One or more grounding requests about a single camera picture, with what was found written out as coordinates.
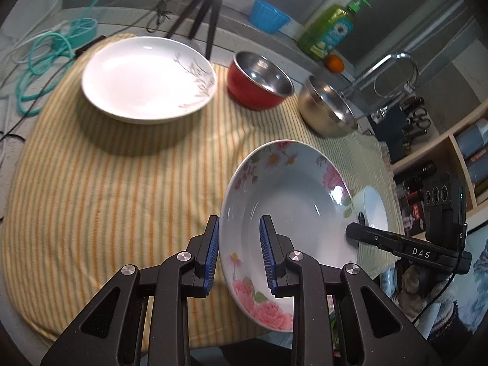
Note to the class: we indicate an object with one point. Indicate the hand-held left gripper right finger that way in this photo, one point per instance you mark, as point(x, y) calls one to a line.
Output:
point(267, 253)

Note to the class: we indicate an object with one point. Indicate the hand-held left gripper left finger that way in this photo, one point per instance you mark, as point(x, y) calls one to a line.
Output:
point(211, 253)

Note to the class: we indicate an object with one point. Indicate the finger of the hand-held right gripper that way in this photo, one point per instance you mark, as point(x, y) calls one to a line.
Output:
point(369, 238)

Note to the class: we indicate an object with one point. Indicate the light blue bowl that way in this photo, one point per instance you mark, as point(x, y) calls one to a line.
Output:
point(375, 207)

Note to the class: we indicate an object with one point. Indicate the floral pink rose bowl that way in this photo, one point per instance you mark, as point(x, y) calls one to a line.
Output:
point(289, 202)

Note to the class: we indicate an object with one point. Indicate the white plate grey branch print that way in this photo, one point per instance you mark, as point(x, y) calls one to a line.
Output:
point(145, 80)

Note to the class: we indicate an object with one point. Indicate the person's right hand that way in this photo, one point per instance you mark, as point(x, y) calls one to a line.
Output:
point(408, 286)

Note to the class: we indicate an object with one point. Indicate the red and black box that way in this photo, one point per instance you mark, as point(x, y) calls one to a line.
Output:
point(415, 215)

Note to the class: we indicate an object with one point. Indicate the dark glass bottle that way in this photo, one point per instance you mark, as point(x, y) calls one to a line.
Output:
point(415, 173)

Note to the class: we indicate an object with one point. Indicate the grey-blue jug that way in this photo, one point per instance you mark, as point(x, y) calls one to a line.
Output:
point(472, 137)
point(478, 171)

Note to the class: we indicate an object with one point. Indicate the wooden shelf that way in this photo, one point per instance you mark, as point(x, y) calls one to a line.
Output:
point(427, 148)

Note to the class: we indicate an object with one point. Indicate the blue landscape printed cloth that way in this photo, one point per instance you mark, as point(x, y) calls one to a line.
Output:
point(472, 297)

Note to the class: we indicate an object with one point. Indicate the dark knife block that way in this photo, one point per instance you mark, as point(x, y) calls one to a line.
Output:
point(396, 137)

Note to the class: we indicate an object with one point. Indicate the black scissors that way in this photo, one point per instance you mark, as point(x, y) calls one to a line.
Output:
point(421, 122)

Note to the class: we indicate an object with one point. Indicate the yellow striped cloth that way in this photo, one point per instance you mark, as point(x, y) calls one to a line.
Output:
point(114, 183)

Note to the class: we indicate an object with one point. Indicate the plain steel bowl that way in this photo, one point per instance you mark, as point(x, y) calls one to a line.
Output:
point(316, 111)

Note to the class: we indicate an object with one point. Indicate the red steel bowl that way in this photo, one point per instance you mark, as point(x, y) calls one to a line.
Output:
point(247, 92)

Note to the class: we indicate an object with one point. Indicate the chrome faucet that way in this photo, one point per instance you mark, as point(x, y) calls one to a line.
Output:
point(396, 56)

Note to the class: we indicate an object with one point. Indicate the orange fruit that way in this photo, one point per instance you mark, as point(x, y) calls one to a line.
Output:
point(334, 63)

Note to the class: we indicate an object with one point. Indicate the green dish soap bottle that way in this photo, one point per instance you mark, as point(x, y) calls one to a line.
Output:
point(326, 32)

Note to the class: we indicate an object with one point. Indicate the black tripod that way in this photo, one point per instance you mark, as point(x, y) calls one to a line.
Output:
point(211, 19)

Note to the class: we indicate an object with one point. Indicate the blue plastic cup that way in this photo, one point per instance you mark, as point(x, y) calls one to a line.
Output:
point(267, 17)

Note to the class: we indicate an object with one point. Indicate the teal round device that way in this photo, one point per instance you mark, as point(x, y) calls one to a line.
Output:
point(82, 32)

